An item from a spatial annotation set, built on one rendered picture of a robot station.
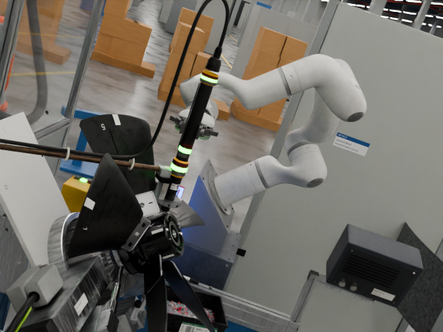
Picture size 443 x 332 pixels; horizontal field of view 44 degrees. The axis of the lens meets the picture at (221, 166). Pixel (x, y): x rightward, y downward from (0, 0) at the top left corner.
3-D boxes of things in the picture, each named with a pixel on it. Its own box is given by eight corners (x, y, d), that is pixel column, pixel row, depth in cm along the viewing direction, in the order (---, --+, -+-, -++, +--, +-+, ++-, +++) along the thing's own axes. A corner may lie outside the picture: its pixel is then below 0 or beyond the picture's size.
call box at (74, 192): (55, 210, 184) (62, 182, 181) (66, 201, 194) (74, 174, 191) (99, 226, 184) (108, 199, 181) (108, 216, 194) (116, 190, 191)
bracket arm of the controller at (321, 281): (307, 280, 186) (310, 273, 185) (306, 276, 189) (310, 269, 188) (372, 304, 186) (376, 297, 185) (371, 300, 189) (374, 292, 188)
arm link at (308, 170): (261, 166, 215) (318, 143, 210) (275, 208, 206) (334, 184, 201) (252, 155, 205) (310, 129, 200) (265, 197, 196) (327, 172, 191)
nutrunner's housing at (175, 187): (161, 213, 144) (216, 47, 132) (155, 206, 148) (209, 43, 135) (173, 214, 147) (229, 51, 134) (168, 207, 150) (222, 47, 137)
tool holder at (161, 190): (153, 206, 141) (165, 172, 138) (144, 193, 146) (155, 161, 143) (183, 209, 145) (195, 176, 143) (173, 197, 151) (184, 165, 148)
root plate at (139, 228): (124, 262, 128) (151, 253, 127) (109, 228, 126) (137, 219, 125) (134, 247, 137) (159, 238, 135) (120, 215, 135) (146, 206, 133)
